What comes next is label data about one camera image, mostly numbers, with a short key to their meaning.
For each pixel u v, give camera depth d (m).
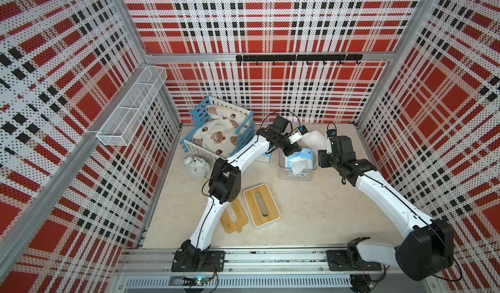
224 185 0.60
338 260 0.73
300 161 0.91
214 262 0.73
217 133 1.05
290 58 0.88
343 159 0.61
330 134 0.72
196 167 0.91
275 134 0.77
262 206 0.85
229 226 0.83
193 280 0.70
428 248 0.39
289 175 0.92
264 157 1.01
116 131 0.69
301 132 0.81
